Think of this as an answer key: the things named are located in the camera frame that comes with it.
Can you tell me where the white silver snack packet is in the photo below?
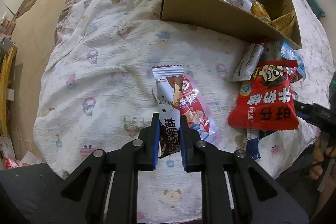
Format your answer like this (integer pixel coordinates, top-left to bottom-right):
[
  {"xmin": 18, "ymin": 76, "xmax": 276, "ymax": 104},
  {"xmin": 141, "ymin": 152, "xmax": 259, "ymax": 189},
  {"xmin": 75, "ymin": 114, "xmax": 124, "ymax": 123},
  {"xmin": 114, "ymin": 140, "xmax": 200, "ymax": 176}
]
[{"xmin": 231, "ymin": 43, "xmax": 264, "ymax": 82}]

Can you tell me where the red milk candy bag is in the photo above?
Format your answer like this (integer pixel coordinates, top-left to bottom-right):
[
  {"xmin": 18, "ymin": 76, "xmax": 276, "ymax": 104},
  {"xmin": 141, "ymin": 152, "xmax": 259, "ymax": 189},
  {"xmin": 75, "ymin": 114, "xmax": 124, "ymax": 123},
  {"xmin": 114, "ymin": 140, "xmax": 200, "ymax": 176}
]
[{"xmin": 228, "ymin": 60, "xmax": 299, "ymax": 131}]

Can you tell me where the light blue snack bag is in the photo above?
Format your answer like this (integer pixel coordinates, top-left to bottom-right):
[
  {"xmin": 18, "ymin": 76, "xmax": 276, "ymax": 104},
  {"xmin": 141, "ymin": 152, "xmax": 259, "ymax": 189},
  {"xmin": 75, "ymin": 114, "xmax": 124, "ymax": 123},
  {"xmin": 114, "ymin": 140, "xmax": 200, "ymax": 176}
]
[{"xmin": 280, "ymin": 42, "xmax": 306, "ymax": 80}]

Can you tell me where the blue white stick packet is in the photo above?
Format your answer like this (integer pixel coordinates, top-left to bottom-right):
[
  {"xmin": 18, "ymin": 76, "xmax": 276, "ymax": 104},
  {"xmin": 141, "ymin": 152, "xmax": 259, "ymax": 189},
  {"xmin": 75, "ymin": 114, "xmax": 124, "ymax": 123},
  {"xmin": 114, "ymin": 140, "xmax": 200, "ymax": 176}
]
[{"xmin": 246, "ymin": 128, "xmax": 261, "ymax": 160}]

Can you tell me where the white cartoon print quilt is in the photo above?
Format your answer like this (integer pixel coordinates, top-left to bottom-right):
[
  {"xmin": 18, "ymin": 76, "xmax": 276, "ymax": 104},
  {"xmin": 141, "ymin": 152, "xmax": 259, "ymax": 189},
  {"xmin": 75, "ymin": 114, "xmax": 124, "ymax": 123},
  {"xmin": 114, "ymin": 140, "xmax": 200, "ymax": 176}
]
[{"xmin": 33, "ymin": 0, "xmax": 335, "ymax": 223}]

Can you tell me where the pink white snack pouch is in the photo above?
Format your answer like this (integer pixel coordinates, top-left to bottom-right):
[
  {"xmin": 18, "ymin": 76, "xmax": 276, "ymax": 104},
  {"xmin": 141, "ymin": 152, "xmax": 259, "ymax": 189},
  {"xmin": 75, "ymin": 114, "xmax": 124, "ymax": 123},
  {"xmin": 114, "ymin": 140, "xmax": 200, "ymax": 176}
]
[{"xmin": 152, "ymin": 74, "xmax": 222, "ymax": 146}]

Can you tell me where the person's right hand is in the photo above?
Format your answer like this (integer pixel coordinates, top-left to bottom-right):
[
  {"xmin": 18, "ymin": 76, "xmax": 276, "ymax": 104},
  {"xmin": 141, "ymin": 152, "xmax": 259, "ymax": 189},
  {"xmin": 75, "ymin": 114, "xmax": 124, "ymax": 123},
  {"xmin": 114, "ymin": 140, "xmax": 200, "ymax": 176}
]
[{"xmin": 309, "ymin": 137, "xmax": 335, "ymax": 180}]

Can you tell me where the yellow snack bag in box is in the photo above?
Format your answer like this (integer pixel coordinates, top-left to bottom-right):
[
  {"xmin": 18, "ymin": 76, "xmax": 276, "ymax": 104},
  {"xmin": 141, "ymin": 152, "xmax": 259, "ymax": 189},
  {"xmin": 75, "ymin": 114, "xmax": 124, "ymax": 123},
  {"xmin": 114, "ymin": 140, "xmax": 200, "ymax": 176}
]
[{"xmin": 251, "ymin": 0, "xmax": 271, "ymax": 23}]

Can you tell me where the white brown wafer snack bar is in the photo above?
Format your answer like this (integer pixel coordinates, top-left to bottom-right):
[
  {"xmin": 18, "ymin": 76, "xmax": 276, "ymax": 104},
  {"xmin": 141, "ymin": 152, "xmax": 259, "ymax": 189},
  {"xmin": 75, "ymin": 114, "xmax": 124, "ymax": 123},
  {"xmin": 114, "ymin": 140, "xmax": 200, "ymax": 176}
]
[{"xmin": 151, "ymin": 65, "xmax": 184, "ymax": 158}]

